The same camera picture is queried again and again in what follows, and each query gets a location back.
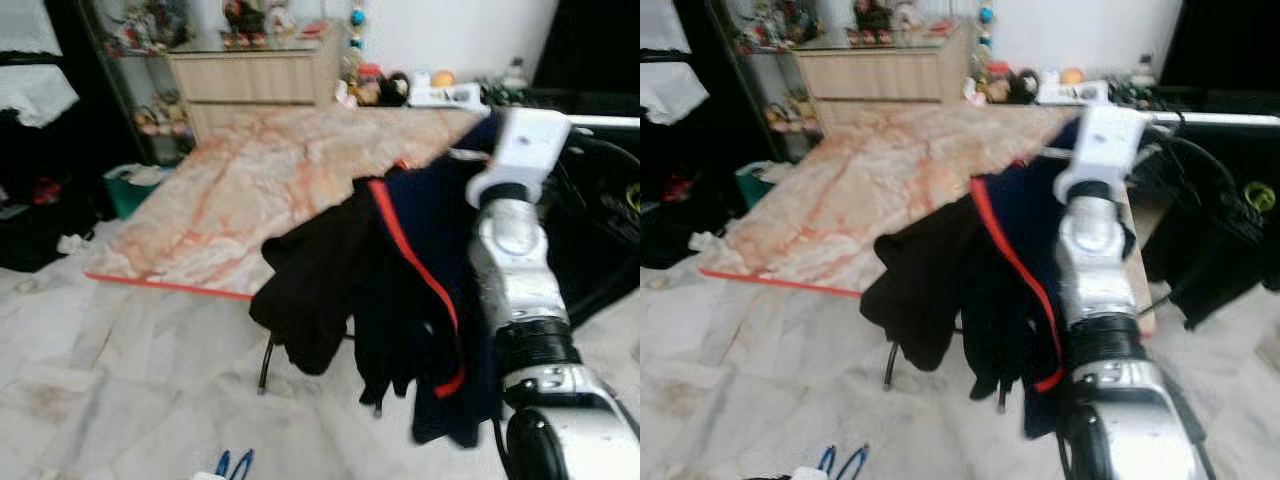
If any navy garment with red trim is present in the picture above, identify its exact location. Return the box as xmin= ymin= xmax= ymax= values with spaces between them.
xmin=354 ymin=110 xmax=503 ymax=449
xmin=964 ymin=113 xmax=1089 ymax=442

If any plain black garment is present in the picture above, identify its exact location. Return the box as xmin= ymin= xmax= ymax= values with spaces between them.
xmin=859 ymin=193 xmax=993 ymax=373
xmin=249 ymin=178 xmax=391 ymax=377

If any blue plastic hanger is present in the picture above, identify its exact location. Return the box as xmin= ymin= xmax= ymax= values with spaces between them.
xmin=817 ymin=444 xmax=870 ymax=480
xmin=214 ymin=449 xmax=257 ymax=480

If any black shelving unit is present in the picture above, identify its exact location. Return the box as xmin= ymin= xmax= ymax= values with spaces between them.
xmin=0 ymin=0 xmax=113 ymax=273
xmin=640 ymin=0 xmax=723 ymax=269

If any steel clothes rack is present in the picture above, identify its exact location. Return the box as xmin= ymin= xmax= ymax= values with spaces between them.
xmin=568 ymin=113 xmax=641 ymax=131
xmin=1148 ymin=110 xmax=1280 ymax=131

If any green basket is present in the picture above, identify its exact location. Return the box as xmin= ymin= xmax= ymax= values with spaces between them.
xmin=104 ymin=163 xmax=177 ymax=220
xmin=736 ymin=161 xmax=777 ymax=210

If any white folded cloth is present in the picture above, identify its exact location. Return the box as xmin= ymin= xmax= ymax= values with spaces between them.
xmin=640 ymin=62 xmax=709 ymax=127
xmin=640 ymin=0 xmax=691 ymax=55
xmin=0 ymin=64 xmax=80 ymax=130
xmin=0 ymin=0 xmax=63 ymax=57

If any glass display shelf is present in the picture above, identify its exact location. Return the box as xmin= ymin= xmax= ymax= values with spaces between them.
xmin=705 ymin=0 xmax=803 ymax=163
xmin=78 ymin=0 xmax=193 ymax=167

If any stack of white papers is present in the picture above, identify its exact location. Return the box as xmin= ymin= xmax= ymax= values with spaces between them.
xmin=408 ymin=85 xmax=491 ymax=110
xmin=1036 ymin=82 xmax=1111 ymax=107

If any marble pattern folding table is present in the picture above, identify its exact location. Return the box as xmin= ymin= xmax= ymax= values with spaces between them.
xmin=84 ymin=104 xmax=493 ymax=397
xmin=699 ymin=104 xmax=1157 ymax=403

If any light wooden cabinet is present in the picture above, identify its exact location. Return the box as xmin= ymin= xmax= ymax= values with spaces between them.
xmin=165 ymin=24 xmax=347 ymax=143
xmin=795 ymin=24 xmax=973 ymax=139

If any red lidded jar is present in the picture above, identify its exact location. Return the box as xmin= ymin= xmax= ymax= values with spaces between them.
xmin=985 ymin=60 xmax=1014 ymax=103
xmin=356 ymin=62 xmax=386 ymax=105

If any dark decorative figurine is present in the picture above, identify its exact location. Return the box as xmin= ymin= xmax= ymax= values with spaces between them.
xmin=220 ymin=0 xmax=269 ymax=49
xmin=850 ymin=0 xmax=899 ymax=47

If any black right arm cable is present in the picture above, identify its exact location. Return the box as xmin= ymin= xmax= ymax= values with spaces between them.
xmin=555 ymin=133 xmax=641 ymax=251
xmin=1150 ymin=132 xmax=1241 ymax=311

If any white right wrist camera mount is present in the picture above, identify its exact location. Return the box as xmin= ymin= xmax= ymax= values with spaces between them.
xmin=1054 ymin=104 xmax=1162 ymax=203
xmin=464 ymin=107 xmax=574 ymax=210

